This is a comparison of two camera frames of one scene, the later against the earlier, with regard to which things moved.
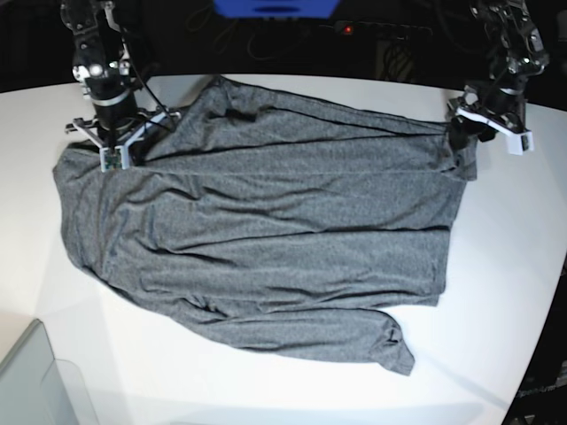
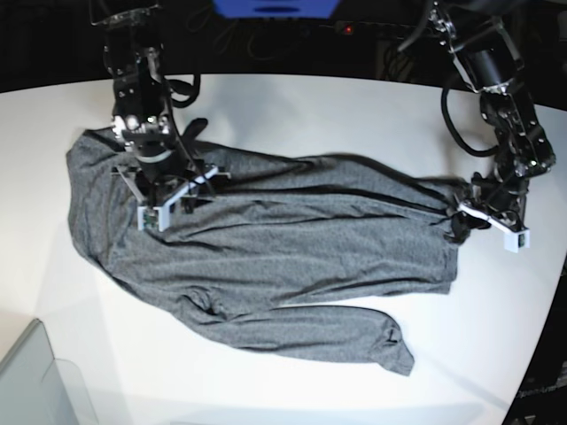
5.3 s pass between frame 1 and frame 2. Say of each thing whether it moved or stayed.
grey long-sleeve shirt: moved
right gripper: moved
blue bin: stayed
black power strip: stayed
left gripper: moved
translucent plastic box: stayed
